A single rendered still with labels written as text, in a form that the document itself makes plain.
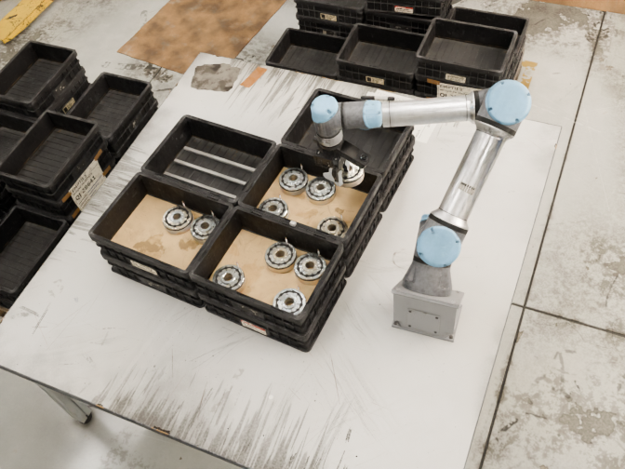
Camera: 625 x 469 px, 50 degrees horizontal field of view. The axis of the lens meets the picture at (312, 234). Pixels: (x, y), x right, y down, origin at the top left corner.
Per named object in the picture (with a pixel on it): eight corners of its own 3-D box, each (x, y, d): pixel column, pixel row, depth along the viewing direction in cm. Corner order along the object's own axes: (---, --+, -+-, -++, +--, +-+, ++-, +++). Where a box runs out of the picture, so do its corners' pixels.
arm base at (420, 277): (452, 289, 211) (458, 259, 209) (449, 300, 196) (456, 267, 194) (405, 279, 214) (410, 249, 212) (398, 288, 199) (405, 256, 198)
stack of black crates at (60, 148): (82, 172, 346) (46, 108, 310) (131, 186, 337) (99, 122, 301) (36, 233, 326) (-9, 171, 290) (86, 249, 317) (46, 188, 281)
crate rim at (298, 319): (345, 247, 210) (345, 243, 208) (301, 326, 195) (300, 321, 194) (236, 208, 223) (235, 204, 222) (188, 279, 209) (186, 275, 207)
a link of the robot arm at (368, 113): (382, 100, 194) (344, 102, 195) (379, 98, 183) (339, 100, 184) (383, 128, 195) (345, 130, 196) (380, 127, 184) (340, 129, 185)
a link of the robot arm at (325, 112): (339, 113, 182) (308, 115, 183) (343, 139, 191) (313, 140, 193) (339, 91, 186) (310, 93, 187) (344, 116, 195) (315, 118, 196)
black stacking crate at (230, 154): (282, 165, 246) (278, 143, 237) (242, 225, 231) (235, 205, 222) (192, 136, 259) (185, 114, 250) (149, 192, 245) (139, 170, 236)
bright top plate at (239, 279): (250, 273, 214) (249, 271, 214) (232, 297, 209) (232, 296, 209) (224, 261, 218) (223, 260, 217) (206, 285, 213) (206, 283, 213)
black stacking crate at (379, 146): (416, 138, 247) (417, 115, 238) (384, 196, 232) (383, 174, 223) (320, 111, 260) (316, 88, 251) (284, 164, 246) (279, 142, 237)
